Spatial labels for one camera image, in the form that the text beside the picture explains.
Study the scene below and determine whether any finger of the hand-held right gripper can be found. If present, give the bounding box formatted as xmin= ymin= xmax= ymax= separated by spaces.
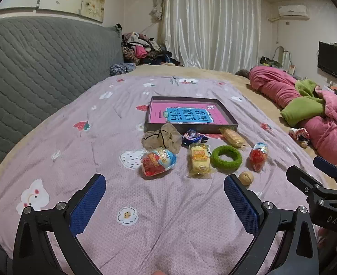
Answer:
xmin=286 ymin=165 xmax=325 ymax=204
xmin=313 ymin=156 xmax=337 ymax=190

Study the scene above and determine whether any green fuzzy scrunchie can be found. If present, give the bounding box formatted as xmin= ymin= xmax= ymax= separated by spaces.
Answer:
xmin=210 ymin=145 xmax=242 ymax=174

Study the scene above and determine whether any black bag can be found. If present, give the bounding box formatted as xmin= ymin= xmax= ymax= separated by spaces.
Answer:
xmin=260 ymin=56 xmax=281 ymax=66

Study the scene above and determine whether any dark shallow cardboard box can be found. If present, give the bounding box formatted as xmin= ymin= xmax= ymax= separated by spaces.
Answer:
xmin=144 ymin=96 xmax=239 ymax=134

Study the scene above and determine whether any walnut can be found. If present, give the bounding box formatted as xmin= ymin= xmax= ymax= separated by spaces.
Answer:
xmin=238 ymin=171 xmax=255 ymax=187

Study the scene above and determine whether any blue cookie packet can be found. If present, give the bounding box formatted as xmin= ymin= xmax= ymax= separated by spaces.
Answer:
xmin=181 ymin=129 xmax=209 ymax=145

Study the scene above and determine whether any red and white scrunchie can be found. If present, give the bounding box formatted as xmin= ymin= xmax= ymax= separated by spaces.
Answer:
xmin=289 ymin=127 xmax=310 ymax=149

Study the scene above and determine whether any white air conditioner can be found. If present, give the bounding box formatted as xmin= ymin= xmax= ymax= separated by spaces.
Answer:
xmin=278 ymin=5 xmax=310 ymax=20

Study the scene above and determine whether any grey quilted headboard cover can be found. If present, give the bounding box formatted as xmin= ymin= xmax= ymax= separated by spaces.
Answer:
xmin=0 ymin=16 xmax=124 ymax=188

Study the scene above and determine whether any pink quilt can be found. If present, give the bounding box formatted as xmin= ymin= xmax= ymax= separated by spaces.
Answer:
xmin=249 ymin=66 xmax=337 ymax=168

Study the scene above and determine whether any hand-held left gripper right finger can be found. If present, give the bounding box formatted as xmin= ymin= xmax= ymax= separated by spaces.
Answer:
xmin=224 ymin=173 xmax=319 ymax=275

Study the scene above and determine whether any pile of clothes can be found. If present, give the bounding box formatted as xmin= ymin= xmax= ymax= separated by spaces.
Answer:
xmin=121 ymin=31 xmax=183 ymax=67

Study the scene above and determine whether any white curtain tieback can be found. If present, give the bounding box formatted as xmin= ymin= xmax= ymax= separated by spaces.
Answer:
xmin=150 ymin=6 xmax=163 ymax=22

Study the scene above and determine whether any white arched mirror frame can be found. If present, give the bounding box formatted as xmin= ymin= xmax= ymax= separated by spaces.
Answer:
xmin=273 ymin=46 xmax=293 ymax=69

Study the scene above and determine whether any white satin curtain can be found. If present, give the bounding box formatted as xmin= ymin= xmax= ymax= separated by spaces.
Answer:
xmin=158 ymin=0 xmax=262 ymax=73

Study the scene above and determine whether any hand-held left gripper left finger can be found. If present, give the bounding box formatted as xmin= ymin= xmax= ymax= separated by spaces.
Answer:
xmin=13 ymin=173 xmax=107 ymax=275

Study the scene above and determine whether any yellow cake snack packet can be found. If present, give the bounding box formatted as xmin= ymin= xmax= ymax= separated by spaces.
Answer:
xmin=188 ymin=143 xmax=213 ymax=178

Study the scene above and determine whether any purple strawberry printed blanket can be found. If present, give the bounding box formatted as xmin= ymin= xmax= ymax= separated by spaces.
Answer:
xmin=0 ymin=74 xmax=337 ymax=275

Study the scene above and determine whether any blue patterned cloth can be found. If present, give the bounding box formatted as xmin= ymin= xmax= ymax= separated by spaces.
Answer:
xmin=109 ymin=62 xmax=136 ymax=76

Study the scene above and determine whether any green fleece blanket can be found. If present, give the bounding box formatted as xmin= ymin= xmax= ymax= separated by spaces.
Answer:
xmin=280 ymin=79 xmax=325 ymax=128

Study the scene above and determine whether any orange wafer snack packet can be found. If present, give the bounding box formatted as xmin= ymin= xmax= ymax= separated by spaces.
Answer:
xmin=218 ymin=128 xmax=248 ymax=149

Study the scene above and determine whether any black flat television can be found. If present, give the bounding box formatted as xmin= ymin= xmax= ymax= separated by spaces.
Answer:
xmin=318 ymin=41 xmax=337 ymax=85

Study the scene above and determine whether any beige scrunchie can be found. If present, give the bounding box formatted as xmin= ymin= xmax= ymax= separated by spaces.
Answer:
xmin=142 ymin=123 xmax=183 ymax=153

